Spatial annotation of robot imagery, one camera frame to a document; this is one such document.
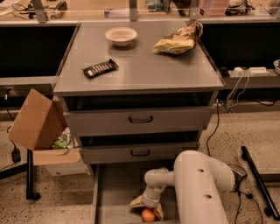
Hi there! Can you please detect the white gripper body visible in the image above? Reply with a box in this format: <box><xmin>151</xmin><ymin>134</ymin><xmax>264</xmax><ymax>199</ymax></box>
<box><xmin>141</xmin><ymin>193</ymin><xmax>160</xmax><ymax>208</ymax></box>

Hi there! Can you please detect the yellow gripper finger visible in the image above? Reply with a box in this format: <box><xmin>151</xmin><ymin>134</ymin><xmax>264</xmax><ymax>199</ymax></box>
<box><xmin>129</xmin><ymin>196</ymin><xmax>143</xmax><ymax>207</ymax></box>
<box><xmin>154</xmin><ymin>204</ymin><xmax>164</xmax><ymax>221</ymax></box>

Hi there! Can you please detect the orange fruit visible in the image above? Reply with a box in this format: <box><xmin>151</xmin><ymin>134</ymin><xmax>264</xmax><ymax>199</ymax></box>
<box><xmin>142</xmin><ymin>208</ymin><xmax>157</xmax><ymax>222</ymax></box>

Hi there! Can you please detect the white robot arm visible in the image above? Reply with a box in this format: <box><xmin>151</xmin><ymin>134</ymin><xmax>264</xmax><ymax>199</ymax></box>
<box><xmin>130</xmin><ymin>150</ymin><xmax>235</xmax><ymax>224</ymax></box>

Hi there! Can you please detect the grey bottom drawer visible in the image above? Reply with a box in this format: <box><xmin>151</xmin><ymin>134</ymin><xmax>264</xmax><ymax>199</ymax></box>
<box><xmin>93</xmin><ymin>160</ymin><xmax>180</xmax><ymax>224</ymax></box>

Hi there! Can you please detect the grey top drawer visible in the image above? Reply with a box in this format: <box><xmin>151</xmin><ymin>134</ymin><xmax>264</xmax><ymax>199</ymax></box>
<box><xmin>64</xmin><ymin>106</ymin><xmax>211</xmax><ymax>137</ymax></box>

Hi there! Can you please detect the grey drawer cabinet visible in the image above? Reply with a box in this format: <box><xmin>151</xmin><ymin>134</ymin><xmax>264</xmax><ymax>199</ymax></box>
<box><xmin>52</xmin><ymin>20</ymin><xmax>225</xmax><ymax>182</ymax></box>

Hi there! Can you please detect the black power adapter brick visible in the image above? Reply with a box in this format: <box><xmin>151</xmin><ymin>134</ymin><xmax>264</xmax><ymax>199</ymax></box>
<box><xmin>231</xmin><ymin>167</ymin><xmax>248</xmax><ymax>184</ymax></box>

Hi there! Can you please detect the green snack packet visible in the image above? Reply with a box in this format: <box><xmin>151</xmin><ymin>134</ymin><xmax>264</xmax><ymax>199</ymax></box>
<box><xmin>52</xmin><ymin>136</ymin><xmax>67</xmax><ymax>150</ymax></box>

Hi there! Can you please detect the black table leg right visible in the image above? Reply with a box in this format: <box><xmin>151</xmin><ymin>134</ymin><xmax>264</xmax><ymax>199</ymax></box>
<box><xmin>241</xmin><ymin>146</ymin><xmax>280</xmax><ymax>221</ymax></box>

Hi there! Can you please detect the black table leg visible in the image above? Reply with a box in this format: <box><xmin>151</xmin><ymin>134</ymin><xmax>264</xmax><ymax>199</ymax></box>
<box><xmin>241</xmin><ymin>146</ymin><xmax>280</xmax><ymax>221</ymax></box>
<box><xmin>0</xmin><ymin>150</ymin><xmax>41</xmax><ymax>200</ymax></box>

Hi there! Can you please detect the black table leg left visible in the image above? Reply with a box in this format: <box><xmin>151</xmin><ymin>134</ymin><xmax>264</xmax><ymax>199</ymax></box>
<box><xmin>0</xmin><ymin>150</ymin><xmax>41</xmax><ymax>200</ymax></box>

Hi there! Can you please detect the brown cardboard box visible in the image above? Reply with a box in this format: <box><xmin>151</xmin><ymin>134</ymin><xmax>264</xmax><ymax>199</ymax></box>
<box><xmin>8</xmin><ymin>88</ymin><xmax>81</xmax><ymax>165</ymax></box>

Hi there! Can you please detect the black plug adapter left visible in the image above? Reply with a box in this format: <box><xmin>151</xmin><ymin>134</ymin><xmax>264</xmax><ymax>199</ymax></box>
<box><xmin>11</xmin><ymin>148</ymin><xmax>21</xmax><ymax>163</ymax></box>

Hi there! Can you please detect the black snack bar wrapper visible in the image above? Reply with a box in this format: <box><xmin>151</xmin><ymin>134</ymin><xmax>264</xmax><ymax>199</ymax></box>
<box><xmin>82</xmin><ymin>59</ymin><xmax>119</xmax><ymax>79</ymax></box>

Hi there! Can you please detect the white plug adapter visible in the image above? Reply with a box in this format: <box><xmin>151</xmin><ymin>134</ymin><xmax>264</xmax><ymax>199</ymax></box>
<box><xmin>234</xmin><ymin>67</ymin><xmax>243</xmax><ymax>73</ymax></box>

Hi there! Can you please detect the yellow brown chip bag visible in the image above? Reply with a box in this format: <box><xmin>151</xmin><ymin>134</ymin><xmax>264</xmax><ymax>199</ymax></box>
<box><xmin>152</xmin><ymin>22</ymin><xmax>203</xmax><ymax>55</ymax></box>

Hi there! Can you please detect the white paper bowl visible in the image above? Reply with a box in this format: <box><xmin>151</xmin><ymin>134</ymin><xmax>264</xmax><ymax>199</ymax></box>
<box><xmin>105</xmin><ymin>27</ymin><xmax>137</xmax><ymax>46</ymax></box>

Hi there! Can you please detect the white power strip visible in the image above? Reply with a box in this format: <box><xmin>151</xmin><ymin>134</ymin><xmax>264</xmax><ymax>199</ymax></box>
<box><xmin>248</xmin><ymin>67</ymin><xmax>269</xmax><ymax>76</ymax></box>

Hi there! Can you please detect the pink plastic bin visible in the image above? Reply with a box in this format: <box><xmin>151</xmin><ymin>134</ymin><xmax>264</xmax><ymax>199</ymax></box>
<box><xmin>199</xmin><ymin>0</ymin><xmax>228</xmax><ymax>17</ymax></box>

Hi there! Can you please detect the black power cable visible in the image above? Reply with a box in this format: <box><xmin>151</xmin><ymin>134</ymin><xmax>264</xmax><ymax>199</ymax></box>
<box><xmin>206</xmin><ymin>99</ymin><xmax>264</xmax><ymax>224</ymax></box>

